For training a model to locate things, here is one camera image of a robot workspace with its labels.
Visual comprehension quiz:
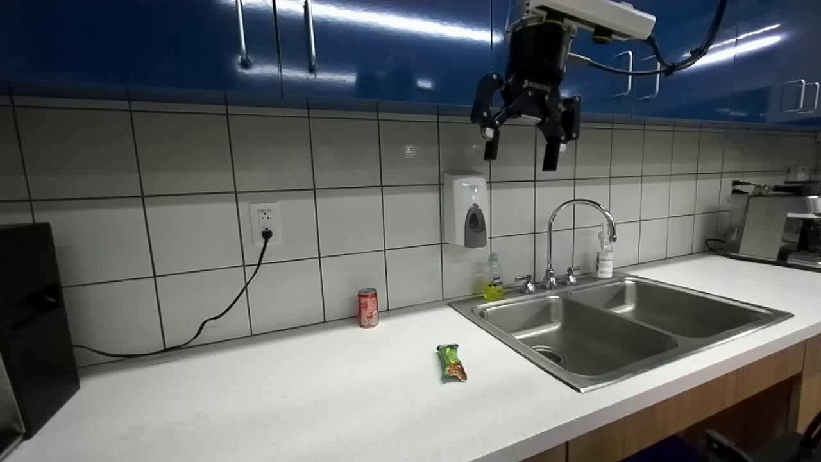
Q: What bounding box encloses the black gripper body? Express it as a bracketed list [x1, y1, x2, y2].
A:
[500, 17, 576, 124]

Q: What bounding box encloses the stainless steel double sink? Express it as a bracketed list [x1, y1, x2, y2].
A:
[449, 270, 797, 394]

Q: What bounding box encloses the chrome gooseneck faucet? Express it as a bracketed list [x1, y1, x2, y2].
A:
[541, 196, 621, 291]

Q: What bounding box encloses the clear pump soap bottle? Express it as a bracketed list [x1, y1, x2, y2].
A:
[595, 228, 618, 282]

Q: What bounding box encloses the yellow dish soap bottle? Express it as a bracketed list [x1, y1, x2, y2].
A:
[475, 251, 509, 303]

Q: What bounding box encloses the steel box appliance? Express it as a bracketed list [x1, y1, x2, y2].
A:
[729, 178, 807, 265]

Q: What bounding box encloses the red soda can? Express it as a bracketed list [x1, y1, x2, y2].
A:
[354, 285, 383, 330]

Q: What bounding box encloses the dark appliance with white cap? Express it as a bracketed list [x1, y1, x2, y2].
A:
[784, 192, 821, 271]

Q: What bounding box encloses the wooden base cabinet front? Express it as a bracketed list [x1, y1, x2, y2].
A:
[525, 337, 821, 462]

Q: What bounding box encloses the black coffee maker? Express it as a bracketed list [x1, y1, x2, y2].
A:
[0, 220, 83, 439]

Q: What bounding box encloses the white wall soap dispenser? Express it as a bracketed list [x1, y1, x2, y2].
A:
[439, 171, 493, 251]

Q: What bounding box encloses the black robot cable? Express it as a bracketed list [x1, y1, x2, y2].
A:
[563, 0, 732, 83]

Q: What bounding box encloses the white wall power outlet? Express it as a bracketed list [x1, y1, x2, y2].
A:
[250, 201, 286, 246]

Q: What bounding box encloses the black appliance power cable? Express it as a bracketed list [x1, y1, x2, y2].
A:
[73, 225, 274, 361]

